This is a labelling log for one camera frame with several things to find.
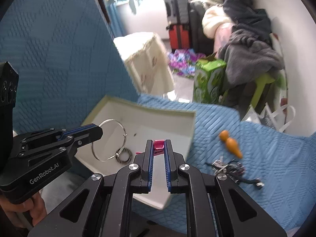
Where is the cream puffy jacket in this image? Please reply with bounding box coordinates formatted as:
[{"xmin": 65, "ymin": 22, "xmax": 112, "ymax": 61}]
[{"xmin": 202, "ymin": 5, "xmax": 232, "ymax": 39}]

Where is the cream lace cloth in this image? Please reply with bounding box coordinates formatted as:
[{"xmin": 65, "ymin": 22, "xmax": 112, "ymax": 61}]
[{"xmin": 114, "ymin": 32, "xmax": 175, "ymax": 96}]

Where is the red suitcase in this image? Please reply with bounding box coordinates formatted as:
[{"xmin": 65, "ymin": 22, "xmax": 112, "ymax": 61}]
[{"xmin": 166, "ymin": 24, "xmax": 191, "ymax": 52}]

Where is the grey fleece blanket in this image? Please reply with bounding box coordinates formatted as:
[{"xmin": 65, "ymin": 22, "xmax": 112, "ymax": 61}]
[{"xmin": 217, "ymin": 29, "xmax": 284, "ymax": 90}]

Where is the white shopping bag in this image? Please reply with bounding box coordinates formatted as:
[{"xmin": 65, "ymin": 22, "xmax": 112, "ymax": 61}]
[{"xmin": 242, "ymin": 103, "xmax": 296, "ymax": 133}]

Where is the green plastic stool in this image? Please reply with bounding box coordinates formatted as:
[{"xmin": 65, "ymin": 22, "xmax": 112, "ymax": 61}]
[{"xmin": 220, "ymin": 73, "xmax": 276, "ymax": 116}]

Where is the pale green cardboard box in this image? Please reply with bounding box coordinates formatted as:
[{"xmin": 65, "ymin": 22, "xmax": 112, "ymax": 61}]
[{"xmin": 74, "ymin": 95, "xmax": 196, "ymax": 210}]

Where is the grey black suitcase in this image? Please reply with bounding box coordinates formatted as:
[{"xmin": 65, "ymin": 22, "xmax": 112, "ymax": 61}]
[{"xmin": 164, "ymin": 0, "xmax": 190, "ymax": 25}]

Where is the silver bangle hoop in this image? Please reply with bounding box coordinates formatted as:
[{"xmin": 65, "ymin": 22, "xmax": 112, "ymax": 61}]
[{"xmin": 91, "ymin": 119, "xmax": 127, "ymax": 162}]

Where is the pink cushion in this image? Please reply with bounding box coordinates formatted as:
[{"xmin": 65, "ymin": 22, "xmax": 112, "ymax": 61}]
[{"xmin": 214, "ymin": 23, "xmax": 234, "ymax": 53}]

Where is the purple patterned cloth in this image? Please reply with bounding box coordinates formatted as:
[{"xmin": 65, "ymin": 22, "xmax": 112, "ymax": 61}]
[{"xmin": 168, "ymin": 49, "xmax": 206, "ymax": 79}]

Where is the dark navy garment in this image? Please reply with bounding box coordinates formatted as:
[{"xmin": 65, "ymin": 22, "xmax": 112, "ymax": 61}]
[{"xmin": 223, "ymin": 0, "xmax": 272, "ymax": 44}]

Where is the blue quilted chair cover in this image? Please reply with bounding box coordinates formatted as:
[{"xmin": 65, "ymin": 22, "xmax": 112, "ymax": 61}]
[{"xmin": 1, "ymin": 0, "xmax": 315, "ymax": 230}]

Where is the orange wooden gourd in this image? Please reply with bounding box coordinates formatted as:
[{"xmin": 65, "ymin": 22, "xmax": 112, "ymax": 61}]
[{"xmin": 219, "ymin": 130, "xmax": 243, "ymax": 159}]

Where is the tangled bead chain pile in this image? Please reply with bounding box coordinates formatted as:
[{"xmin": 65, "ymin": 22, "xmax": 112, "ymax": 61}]
[{"xmin": 205, "ymin": 158, "xmax": 265, "ymax": 190}]

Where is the green printed carton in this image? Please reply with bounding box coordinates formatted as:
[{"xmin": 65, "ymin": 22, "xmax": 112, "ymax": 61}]
[{"xmin": 193, "ymin": 58, "xmax": 226, "ymax": 104}]

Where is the person's left hand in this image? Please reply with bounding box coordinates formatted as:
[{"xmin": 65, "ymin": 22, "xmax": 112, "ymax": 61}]
[{"xmin": 0, "ymin": 192, "xmax": 48, "ymax": 229}]

